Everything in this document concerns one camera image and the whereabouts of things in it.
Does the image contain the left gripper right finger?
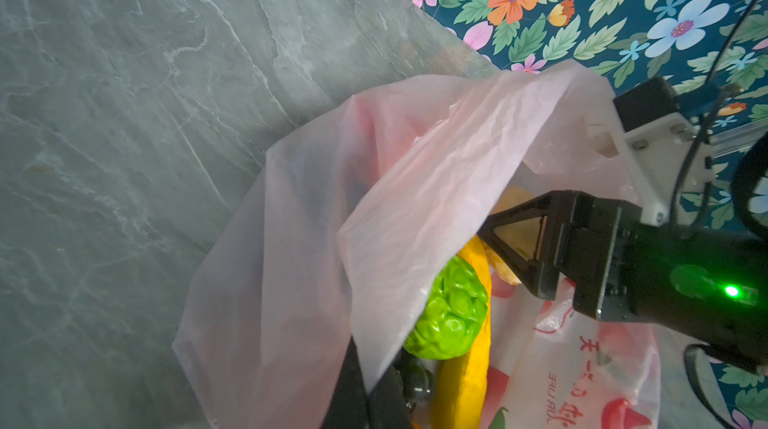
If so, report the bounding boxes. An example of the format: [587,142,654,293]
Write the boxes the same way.
[368,366,413,429]

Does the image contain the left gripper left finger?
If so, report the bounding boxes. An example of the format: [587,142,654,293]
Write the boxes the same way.
[320,339,369,429]

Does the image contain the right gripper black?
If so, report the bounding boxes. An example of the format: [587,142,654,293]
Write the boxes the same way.
[478,190,642,322]

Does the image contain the pink plastic bag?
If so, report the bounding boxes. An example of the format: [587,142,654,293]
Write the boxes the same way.
[173,60,637,428]

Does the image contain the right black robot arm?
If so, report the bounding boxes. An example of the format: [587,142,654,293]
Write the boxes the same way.
[479,139,767,397]

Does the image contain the beige fake potato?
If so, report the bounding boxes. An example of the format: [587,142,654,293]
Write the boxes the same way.
[483,186,539,286]

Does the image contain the dark purple fake grapes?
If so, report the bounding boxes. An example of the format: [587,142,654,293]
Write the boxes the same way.
[394,349,435,412]

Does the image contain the yellow fake banana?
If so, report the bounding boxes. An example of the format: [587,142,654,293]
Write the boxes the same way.
[428,235,494,429]

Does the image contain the green fake custard apple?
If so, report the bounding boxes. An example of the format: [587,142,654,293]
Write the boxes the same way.
[404,256,489,360]

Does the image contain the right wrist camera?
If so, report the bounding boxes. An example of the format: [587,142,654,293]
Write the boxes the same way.
[585,77,740,226]

